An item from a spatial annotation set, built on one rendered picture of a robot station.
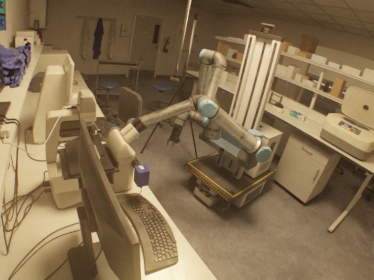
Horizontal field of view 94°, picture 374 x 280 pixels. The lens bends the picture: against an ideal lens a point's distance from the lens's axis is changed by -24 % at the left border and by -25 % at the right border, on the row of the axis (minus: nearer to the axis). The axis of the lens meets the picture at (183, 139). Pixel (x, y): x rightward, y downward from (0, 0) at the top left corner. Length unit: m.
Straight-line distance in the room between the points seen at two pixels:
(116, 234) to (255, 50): 1.97
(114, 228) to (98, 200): 0.10
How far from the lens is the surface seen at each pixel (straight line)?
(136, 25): 7.16
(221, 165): 2.49
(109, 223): 0.48
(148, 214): 1.13
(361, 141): 2.56
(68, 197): 1.18
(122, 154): 1.12
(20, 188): 1.37
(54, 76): 1.57
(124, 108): 2.40
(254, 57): 2.16
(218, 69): 1.96
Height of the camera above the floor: 1.59
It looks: 26 degrees down
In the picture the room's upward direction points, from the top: 12 degrees clockwise
